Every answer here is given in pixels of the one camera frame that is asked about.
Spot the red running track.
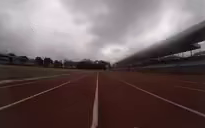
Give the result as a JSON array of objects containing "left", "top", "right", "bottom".
[{"left": 0, "top": 69, "right": 205, "bottom": 128}]

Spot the grandstand with roof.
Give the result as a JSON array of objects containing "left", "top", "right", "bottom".
[{"left": 112, "top": 16, "right": 205, "bottom": 75}]

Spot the distant row of trees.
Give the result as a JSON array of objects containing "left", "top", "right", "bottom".
[{"left": 0, "top": 51, "right": 112, "bottom": 71}]

